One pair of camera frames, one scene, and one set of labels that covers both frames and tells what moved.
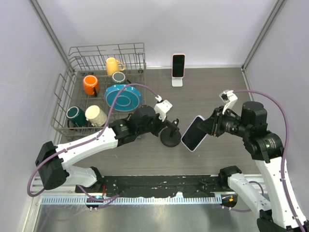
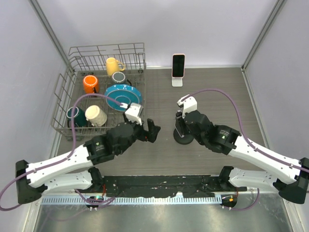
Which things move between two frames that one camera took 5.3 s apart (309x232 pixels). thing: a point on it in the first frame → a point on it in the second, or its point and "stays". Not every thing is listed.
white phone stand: (176, 82) stays
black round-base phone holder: (170, 138) → (187, 139)
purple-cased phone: (194, 135) → (179, 126)
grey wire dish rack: (101, 84) stays
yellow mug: (112, 66) stays
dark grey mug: (118, 77) stays
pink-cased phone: (178, 65) stays
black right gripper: (213, 125) → (179, 114)
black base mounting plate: (135, 185) stays
